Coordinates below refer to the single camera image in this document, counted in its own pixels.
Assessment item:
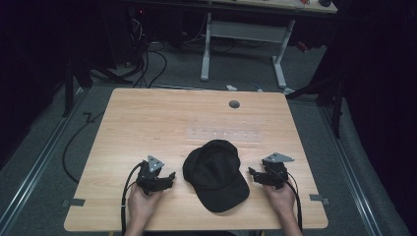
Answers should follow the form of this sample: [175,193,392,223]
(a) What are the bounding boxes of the metal floor rail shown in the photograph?
[319,104,384,236]
[0,86,87,230]

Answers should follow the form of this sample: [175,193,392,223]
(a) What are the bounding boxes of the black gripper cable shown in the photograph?
[283,176,304,232]
[120,161,146,236]

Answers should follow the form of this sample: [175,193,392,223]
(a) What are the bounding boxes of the black metal stand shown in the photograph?
[285,77,346,140]
[61,55,93,119]

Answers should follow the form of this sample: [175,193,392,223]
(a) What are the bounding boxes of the black floor cable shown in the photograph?
[61,110,106,185]

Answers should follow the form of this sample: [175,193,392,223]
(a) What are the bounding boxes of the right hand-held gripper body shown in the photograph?
[261,151,295,191]

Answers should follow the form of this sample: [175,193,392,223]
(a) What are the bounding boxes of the white-legged desk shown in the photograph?
[200,0,338,90]

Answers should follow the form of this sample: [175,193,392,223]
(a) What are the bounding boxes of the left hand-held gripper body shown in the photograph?
[135,154,165,197]

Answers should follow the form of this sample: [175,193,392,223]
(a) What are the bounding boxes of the person's right hand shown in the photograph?
[263,183,296,224]

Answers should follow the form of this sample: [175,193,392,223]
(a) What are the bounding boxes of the grey tape piece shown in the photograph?
[61,198,87,208]
[309,193,331,207]

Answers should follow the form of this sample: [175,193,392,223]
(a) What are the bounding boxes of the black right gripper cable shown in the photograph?
[283,176,304,232]

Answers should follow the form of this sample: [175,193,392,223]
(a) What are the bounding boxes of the person's left hand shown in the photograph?
[126,187,164,227]

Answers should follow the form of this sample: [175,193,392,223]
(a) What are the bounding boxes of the bundle of black cables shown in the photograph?
[126,13,169,89]

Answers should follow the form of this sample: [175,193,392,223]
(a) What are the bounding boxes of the black baseball cap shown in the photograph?
[182,139,251,213]

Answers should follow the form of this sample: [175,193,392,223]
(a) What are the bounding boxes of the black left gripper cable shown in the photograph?
[120,161,146,236]

